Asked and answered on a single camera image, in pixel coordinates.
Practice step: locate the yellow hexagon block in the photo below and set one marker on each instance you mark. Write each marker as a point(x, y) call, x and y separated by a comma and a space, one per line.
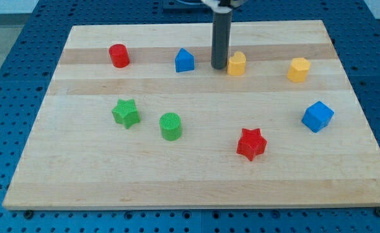
point(298, 70)

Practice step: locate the yellow heart block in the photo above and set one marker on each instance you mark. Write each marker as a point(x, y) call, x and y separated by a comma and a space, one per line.
point(236, 64)

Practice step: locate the white rod mount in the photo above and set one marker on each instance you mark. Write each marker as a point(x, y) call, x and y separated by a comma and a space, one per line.
point(223, 6)

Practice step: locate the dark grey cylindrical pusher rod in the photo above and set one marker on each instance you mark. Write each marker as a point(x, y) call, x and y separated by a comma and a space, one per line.
point(220, 39)

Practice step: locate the red star block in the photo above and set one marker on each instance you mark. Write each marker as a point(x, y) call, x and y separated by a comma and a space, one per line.
point(251, 143)

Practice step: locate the green star block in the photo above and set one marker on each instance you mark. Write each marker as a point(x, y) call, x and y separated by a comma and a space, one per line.
point(126, 113)

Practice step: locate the wooden board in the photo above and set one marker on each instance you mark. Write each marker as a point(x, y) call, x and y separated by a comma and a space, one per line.
point(78, 158)

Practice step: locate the blue cube block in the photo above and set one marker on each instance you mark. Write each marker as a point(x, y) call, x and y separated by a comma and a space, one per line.
point(317, 116)

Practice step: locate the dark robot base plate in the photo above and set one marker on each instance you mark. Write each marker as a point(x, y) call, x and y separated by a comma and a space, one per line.
point(189, 6)

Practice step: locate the red cylinder block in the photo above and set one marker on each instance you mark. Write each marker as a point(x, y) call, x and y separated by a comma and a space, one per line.
point(119, 55)

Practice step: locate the blue triangle block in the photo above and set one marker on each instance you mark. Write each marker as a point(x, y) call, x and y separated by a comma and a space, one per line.
point(184, 61)

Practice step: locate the green cylinder block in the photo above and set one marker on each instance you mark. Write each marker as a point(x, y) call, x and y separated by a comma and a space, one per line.
point(170, 125)

